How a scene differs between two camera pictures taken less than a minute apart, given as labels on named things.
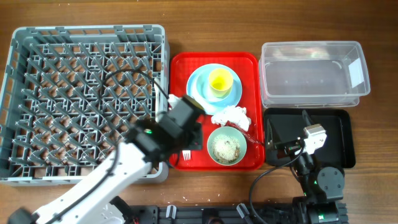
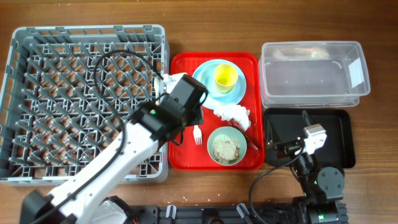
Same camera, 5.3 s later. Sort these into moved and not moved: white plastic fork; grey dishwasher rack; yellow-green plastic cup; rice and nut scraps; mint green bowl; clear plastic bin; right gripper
Moved: yellow-green plastic cup; white plastic fork
Not moved: right gripper; grey dishwasher rack; clear plastic bin; rice and nut scraps; mint green bowl
